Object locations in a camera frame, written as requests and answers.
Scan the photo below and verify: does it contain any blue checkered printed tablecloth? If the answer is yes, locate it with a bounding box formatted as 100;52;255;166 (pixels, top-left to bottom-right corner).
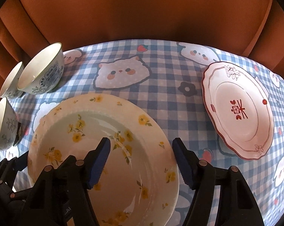
0;39;284;226

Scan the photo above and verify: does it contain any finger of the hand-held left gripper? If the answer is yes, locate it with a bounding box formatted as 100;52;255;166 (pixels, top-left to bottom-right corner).
0;157;30;191

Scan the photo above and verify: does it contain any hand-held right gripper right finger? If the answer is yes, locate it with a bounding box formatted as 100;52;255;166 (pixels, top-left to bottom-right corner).
172;137;266;226

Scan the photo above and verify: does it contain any pink plate with red rim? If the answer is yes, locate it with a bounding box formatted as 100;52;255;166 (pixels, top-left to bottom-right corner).
201;62;274;162

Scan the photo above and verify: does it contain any cream plate with yellow flowers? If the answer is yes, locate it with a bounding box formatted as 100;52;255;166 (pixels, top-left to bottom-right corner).
28;94;180;226

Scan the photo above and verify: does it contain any white cup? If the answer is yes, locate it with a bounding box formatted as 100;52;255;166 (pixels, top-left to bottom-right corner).
0;98;21;151

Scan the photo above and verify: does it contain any large white bowl blue pattern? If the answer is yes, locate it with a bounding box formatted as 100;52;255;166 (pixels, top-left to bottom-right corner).
17;43;65;95

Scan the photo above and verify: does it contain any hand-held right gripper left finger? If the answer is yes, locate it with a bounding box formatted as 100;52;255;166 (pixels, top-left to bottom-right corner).
22;137;112;226

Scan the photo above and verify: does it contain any small white bowl blue pattern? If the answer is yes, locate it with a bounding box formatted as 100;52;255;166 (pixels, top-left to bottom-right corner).
0;62;25;98

